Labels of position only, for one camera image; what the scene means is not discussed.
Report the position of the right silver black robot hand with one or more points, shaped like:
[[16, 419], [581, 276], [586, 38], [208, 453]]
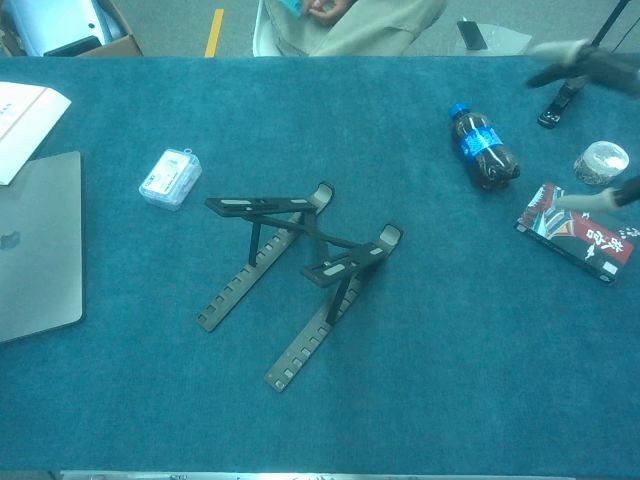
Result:
[[595, 62]]

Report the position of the black folding laptop stand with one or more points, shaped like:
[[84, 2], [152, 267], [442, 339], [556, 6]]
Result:
[[240, 202]]

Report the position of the dark metal support rod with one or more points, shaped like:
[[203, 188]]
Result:
[[605, 27]]

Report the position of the silver closed laptop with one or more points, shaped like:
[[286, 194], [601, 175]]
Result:
[[40, 250]]

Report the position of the black handheld device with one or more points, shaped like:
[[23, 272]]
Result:
[[552, 112]]

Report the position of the black smartphone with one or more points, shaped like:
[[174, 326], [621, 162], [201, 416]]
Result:
[[472, 35]]

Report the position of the cola bottle with blue label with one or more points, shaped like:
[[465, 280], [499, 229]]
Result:
[[480, 145]]

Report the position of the red black printed box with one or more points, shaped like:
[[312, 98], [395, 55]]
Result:
[[575, 235]]

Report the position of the seated person in beige clothes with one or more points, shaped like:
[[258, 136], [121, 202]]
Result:
[[360, 30]]

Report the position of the small clear plastic case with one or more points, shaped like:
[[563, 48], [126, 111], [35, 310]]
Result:
[[170, 180]]

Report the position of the brown cardboard box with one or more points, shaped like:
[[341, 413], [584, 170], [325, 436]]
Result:
[[122, 46]]

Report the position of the light grey flat device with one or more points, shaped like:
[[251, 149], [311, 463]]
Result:
[[55, 20]]

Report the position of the aluminium frame rail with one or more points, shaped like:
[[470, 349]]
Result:
[[300, 475]]

